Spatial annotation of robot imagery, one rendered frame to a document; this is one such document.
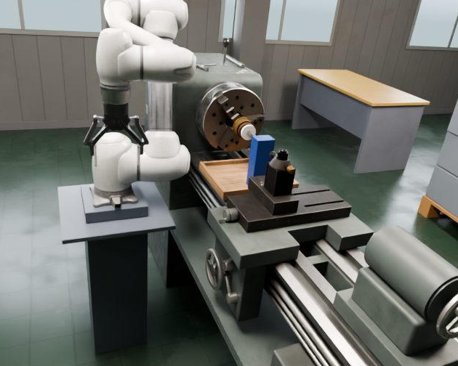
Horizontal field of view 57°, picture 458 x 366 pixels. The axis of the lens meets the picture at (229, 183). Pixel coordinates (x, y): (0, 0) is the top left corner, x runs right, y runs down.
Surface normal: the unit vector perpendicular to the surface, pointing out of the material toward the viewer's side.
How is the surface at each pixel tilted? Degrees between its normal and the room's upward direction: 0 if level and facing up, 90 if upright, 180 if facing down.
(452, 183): 90
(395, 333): 90
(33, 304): 0
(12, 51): 90
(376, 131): 90
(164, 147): 67
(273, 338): 0
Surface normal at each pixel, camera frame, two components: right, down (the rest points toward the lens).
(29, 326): 0.10, -0.89
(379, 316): -0.92, 0.10
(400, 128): 0.37, 0.45
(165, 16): 0.27, 0.22
